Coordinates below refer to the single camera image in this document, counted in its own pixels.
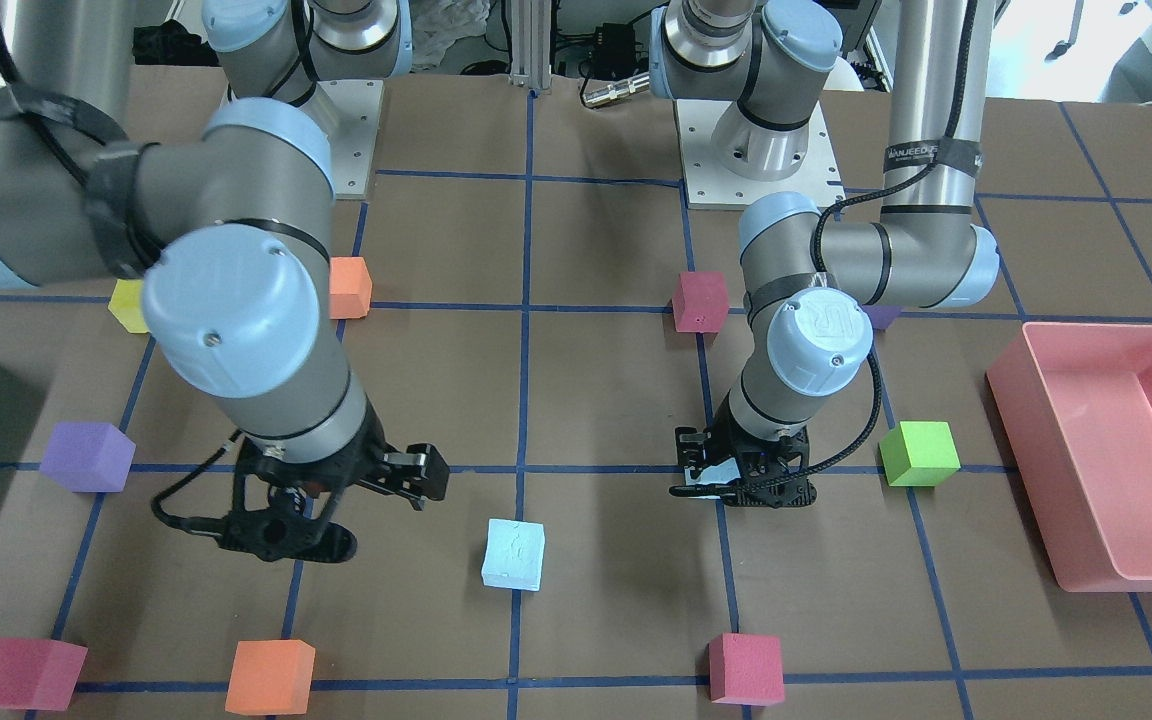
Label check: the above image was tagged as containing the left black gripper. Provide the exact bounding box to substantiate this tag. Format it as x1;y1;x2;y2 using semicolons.
670;395;817;509

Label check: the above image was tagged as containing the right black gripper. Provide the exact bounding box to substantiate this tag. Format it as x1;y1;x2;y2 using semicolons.
217;406;450;564

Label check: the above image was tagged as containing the light blue block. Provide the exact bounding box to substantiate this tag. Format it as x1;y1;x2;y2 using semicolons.
480;518;547;592
685;457;741;487

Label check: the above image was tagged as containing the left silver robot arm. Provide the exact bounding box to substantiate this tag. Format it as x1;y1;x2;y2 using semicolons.
649;1;1000;509

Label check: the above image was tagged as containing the pink block back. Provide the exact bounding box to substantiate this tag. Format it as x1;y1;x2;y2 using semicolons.
670;272;730;334

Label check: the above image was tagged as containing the green block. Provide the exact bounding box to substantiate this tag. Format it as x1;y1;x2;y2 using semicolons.
879;420;963;487

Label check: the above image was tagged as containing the orange block front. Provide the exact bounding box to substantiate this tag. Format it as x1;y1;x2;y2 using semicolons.
225;639;317;717

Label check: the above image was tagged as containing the orange block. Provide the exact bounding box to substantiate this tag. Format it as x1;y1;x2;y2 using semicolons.
225;639;317;717
329;256;372;320

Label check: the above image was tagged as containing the pink block front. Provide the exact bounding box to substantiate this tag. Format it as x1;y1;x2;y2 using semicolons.
707;632;786;707
0;637;88;711

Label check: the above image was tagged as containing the purple block near pink tray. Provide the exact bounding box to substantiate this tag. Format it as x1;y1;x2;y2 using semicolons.
861;305;904;331

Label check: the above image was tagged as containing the orange block back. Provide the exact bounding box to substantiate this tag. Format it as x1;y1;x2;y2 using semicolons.
329;256;372;320

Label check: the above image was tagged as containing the purple block near teal tray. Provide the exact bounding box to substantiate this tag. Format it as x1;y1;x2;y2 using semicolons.
38;420;136;493

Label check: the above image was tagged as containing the yellow block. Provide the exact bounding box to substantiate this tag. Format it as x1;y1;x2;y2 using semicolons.
108;279;150;334

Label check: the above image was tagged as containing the pink plastic tray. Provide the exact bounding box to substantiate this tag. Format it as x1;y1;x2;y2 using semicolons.
987;323;1152;593

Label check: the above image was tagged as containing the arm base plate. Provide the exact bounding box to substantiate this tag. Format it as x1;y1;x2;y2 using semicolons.
675;99;846;211
226;78;384;200

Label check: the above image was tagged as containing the aluminium frame post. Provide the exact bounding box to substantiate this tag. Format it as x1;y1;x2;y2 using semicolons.
500;0;554;97

